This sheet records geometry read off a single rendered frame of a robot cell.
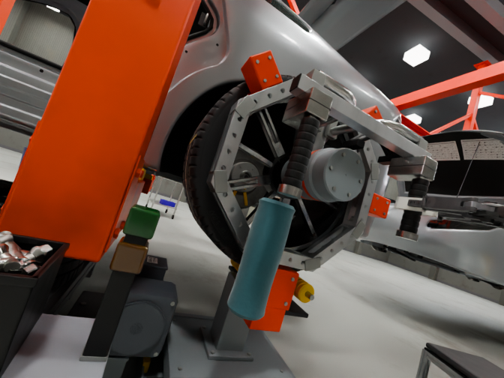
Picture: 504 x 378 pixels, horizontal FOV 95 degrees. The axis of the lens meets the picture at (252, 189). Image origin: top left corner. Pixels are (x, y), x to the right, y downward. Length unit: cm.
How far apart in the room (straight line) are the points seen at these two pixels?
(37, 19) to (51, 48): 125
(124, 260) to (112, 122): 27
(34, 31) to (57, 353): 1529
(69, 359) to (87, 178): 28
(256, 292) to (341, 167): 34
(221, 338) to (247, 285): 40
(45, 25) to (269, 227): 1529
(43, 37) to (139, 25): 1476
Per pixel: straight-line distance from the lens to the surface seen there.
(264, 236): 51
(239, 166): 115
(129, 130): 52
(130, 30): 58
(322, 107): 47
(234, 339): 92
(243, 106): 63
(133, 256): 37
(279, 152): 77
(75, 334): 48
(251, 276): 53
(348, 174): 60
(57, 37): 1519
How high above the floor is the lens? 70
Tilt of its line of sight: 5 degrees up
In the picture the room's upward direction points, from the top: 18 degrees clockwise
